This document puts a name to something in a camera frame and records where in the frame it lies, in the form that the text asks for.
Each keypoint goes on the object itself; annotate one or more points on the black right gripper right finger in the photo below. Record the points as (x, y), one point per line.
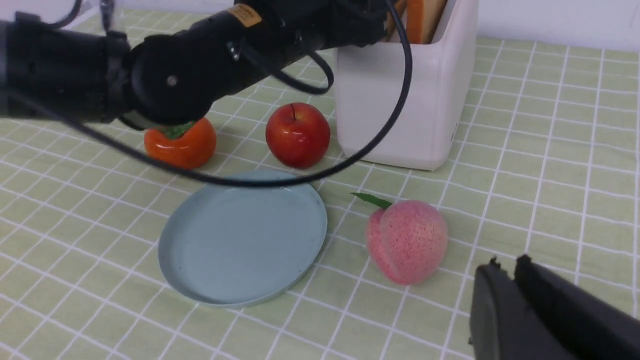
(589, 328)

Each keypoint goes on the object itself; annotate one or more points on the pink peach with leaf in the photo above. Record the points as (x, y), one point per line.
(407, 240)

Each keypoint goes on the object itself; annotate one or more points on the light blue round plate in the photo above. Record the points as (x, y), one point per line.
(237, 247)

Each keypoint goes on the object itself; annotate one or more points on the green checkered tablecloth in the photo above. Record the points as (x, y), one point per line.
(545, 161)

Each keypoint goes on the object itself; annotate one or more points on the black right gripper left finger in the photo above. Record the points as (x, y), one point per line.
(502, 324)

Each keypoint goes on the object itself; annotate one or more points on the red apple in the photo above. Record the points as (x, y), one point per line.
(298, 135)

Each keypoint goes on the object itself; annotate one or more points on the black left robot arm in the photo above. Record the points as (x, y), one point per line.
(172, 79)

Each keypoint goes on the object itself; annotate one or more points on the orange persimmon with green leaf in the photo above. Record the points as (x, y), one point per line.
(188, 146)

